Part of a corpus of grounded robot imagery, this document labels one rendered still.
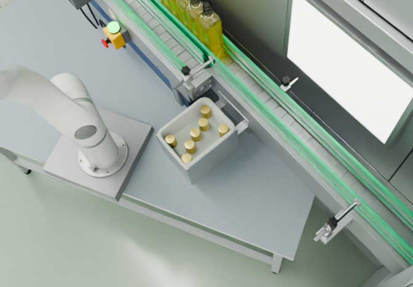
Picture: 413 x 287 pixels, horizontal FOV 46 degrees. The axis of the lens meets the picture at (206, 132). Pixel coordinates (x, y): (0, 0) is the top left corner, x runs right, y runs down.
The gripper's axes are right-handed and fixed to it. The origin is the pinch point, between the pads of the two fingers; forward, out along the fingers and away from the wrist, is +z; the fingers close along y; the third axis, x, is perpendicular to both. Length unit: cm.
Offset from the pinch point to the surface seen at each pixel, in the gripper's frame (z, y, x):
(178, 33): 38.5, 6.4, 4.5
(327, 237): 44, -75, 16
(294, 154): 47, -50, 6
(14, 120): 51, 44, 78
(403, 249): 42, -91, 3
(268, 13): 28.3, -18.6, -18.9
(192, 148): 46, -24, 29
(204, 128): 49, -21, 21
